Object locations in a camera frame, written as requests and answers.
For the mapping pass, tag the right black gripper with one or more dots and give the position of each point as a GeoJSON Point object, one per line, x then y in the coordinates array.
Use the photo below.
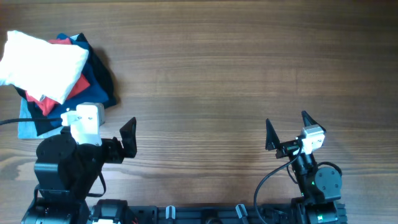
{"type": "Point", "coordinates": [272, 143]}

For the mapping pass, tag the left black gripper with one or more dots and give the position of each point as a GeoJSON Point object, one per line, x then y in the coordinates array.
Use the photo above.
{"type": "Point", "coordinates": [116, 149]}

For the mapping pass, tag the white t-shirt black print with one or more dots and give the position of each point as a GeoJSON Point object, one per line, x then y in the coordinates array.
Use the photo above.
{"type": "Point", "coordinates": [41, 68]}

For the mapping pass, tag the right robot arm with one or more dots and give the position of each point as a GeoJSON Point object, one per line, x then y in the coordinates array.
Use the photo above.
{"type": "Point", "coordinates": [319, 183]}

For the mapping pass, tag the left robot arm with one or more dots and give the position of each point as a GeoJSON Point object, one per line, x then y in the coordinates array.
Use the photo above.
{"type": "Point", "coordinates": [66, 171]}

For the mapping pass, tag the navy blue folded shirt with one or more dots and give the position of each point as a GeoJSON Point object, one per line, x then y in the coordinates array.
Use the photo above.
{"type": "Point", "coordinates": [101, 88]}

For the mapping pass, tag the red folded printed t-shirt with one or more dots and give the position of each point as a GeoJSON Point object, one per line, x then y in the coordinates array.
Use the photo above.
{"type": "Point", "coordinates": [49, 99]}

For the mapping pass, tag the black folded shirt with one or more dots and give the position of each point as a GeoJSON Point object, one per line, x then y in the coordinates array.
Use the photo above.
{"type": "Point", "coordinates": [34, 110]}

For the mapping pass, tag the grey folded shirt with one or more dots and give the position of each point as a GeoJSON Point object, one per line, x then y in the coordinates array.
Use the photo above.
{"type": "Point", "coordinates": [27, 130]}

